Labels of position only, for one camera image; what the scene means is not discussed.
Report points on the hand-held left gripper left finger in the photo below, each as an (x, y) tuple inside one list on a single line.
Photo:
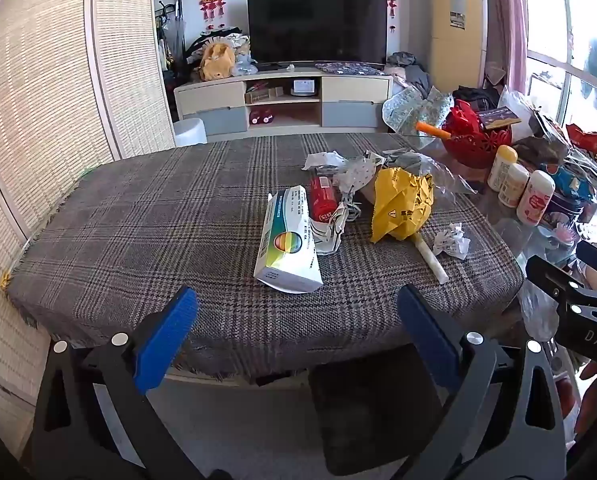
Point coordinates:
[(166, 332)]

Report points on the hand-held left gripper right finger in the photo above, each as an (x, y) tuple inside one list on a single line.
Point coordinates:
[(428, 330)]

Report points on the white and green cardboard box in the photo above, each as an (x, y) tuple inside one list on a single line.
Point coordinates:
[(288, 240)]

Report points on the clear plastic bag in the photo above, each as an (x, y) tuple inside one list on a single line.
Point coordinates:
[(448, 180), (538, 310)]

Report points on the white paper stick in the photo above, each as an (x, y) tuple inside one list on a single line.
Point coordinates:
[(431, 258)]

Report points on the blue snack bag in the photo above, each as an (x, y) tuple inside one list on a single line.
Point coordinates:
[(573, 187)]

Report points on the white bottle with pink label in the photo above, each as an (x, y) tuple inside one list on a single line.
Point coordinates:
[(535, 197)]

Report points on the small crumpled white paper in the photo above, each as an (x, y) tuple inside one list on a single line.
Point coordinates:
[(451, 245)]

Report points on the grey plaid tablecloth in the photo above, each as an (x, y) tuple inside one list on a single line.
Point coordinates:
[(153, 240)]

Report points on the small white bottle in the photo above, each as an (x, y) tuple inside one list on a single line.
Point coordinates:
[(513, 185)]

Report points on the red snack bag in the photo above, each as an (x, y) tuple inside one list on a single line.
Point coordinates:
[(595, 152)]

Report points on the yellow crumpled wrapper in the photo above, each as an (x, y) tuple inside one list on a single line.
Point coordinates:
[(398, 205)]

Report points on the white printed crumpled wrapper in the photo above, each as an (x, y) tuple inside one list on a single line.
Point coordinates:
[(332, 235)]

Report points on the red openwork basket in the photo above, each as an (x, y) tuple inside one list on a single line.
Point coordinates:
[(473, 152)]

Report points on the red cylindrical packet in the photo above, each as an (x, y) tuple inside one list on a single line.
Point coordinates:
[(323, 197)]

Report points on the dark purple book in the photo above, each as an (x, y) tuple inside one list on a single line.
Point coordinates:
[(498, 119)]

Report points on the white dotted crumpled paper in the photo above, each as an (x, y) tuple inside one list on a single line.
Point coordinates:
[(356, 175)]

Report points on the black bag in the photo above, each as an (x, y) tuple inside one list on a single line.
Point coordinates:
[(476, 97)]

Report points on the white crumpled packet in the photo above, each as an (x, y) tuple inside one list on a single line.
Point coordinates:
[(321, 160)]

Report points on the white round stool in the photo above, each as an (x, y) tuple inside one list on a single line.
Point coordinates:
[(189, 132)]

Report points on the green floral cloth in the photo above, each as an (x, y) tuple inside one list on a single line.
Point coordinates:
[(418, 107)]

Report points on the window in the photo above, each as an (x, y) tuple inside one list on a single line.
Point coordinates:
[(578, 35)]

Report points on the beige and grey TV cabinet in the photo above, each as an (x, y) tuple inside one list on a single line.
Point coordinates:
[(208, 96)]

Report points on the pile of grey clothes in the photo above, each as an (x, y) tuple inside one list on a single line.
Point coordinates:
[(411, 72)]

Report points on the pink curtain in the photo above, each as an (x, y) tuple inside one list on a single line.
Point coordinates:
[(510, 25)]

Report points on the small cardboard box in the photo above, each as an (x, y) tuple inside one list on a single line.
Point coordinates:
[(263, 96)]

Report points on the beige standing air conditioner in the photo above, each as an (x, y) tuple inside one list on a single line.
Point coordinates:
[(458, 35)]

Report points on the small white screen device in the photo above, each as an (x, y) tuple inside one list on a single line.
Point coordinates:
[(305, 88)]

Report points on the dark patterned mat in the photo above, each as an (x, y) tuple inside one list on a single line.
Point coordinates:
[(351, 67)]

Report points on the yellow plush toy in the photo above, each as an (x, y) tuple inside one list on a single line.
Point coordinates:
[(214, 62)]

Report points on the black television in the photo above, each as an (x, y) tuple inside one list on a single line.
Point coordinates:
[(323, 25)]

